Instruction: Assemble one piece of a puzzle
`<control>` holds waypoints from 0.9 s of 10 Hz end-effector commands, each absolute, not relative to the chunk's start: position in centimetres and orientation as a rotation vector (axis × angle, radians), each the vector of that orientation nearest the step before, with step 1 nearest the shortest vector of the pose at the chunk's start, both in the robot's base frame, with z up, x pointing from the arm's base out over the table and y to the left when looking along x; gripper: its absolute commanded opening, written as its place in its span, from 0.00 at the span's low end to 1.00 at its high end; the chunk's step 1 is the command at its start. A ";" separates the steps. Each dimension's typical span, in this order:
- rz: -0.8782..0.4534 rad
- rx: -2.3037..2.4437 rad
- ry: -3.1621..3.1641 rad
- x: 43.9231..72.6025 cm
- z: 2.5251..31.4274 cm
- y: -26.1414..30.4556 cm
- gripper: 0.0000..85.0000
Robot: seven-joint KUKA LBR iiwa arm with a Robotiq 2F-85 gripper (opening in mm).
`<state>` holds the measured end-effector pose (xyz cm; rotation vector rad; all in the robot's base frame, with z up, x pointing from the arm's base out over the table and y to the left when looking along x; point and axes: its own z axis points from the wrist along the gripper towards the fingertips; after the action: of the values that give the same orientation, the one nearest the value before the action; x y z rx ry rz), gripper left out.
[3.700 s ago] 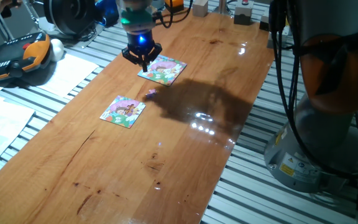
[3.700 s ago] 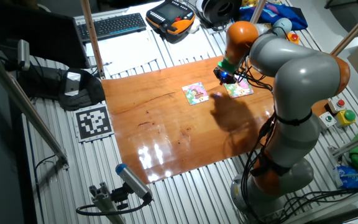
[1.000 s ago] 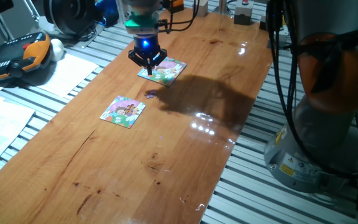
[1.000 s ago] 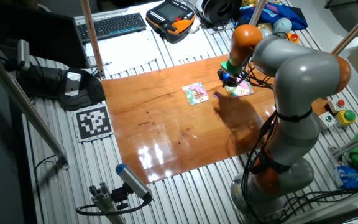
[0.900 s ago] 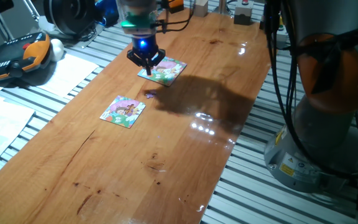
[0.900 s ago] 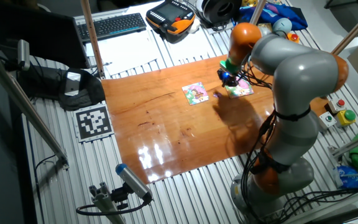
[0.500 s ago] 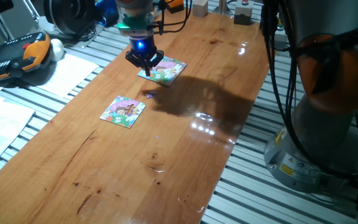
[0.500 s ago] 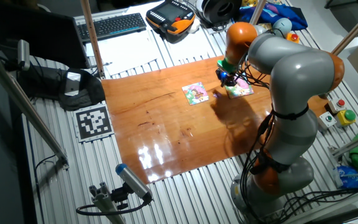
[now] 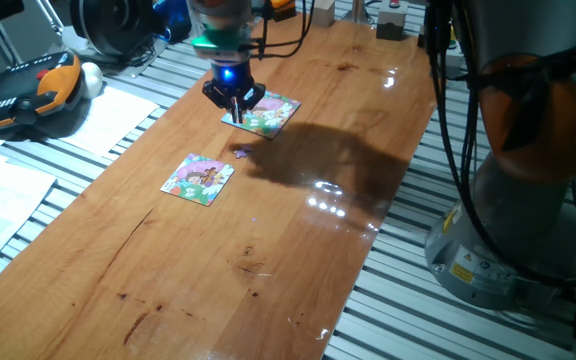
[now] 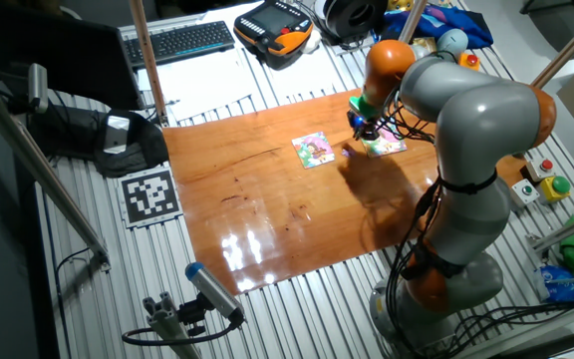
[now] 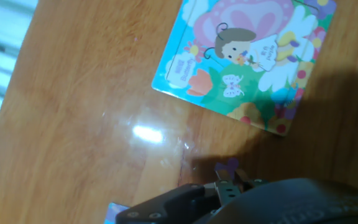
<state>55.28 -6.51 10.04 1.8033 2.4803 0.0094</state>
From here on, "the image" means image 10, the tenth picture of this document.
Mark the grey box with red button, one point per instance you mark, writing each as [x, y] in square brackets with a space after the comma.
[540, 169]

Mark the yellow box with green button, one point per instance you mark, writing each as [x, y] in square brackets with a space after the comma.
[555, 189]

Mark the orange box with red button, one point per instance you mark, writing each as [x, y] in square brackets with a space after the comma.
[469, 61]

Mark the yellow toy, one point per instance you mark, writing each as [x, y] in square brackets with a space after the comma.
[400, 4]

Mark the silver camera with blue cap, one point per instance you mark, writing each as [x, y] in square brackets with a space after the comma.
[212, 290]

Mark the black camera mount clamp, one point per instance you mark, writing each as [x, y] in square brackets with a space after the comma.
[192, 314]

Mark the slanted aluminium beam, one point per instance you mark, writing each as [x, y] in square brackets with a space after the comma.
[43, 172]

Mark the glossy wooden board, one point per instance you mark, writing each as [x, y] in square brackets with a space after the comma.
[267, 199]

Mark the black filament spool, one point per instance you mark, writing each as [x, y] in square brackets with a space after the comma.
[352, 17]

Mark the grey box with green button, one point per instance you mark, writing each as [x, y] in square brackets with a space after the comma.
[525, 193]

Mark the gold foil packet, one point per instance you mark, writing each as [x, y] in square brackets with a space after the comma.
[424, 45]

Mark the blue plastic bag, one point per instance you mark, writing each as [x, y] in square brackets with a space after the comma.
[561, 284]

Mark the aluminium bar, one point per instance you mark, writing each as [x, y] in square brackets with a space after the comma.
[566, 229]

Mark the cartoon puzzle with missing piece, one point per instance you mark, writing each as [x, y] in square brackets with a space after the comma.
[313, 150]

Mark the black and orange teach pendant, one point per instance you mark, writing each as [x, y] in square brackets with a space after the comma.
[272, 30]

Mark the purple puzzle piece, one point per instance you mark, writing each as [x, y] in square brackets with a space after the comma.
[347, 152]

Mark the black keyboard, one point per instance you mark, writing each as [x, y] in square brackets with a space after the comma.
[182, 42]

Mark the black monitor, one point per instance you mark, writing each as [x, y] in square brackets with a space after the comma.
[68, 55]

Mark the aluminium profile post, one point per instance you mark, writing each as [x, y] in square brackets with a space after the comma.
[167, 324]

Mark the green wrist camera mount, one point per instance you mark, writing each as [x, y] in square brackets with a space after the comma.
[362, 107]

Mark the blue cloth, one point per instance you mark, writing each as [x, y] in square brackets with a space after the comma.
[456, 22]

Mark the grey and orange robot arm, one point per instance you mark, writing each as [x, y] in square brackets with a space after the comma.
[486, 119]

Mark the frame pole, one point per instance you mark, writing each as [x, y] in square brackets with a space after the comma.
[566, 50]
[147, 60]
[413, 19]

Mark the white paper sheet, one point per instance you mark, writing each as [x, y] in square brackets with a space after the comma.
[202, 85]
[307, 70]

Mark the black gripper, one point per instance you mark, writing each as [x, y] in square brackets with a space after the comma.
[359, 122]

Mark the complete cartoon puzzle picture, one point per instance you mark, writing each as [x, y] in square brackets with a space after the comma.
[391, 144]

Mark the pale blue egg-shaped object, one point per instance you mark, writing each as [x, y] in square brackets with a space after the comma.
[454, 41]

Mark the black and white marker tag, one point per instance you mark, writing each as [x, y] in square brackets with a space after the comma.
[150, 197]

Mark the silver camera on beam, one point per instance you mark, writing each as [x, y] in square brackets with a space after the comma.
[38, 85]

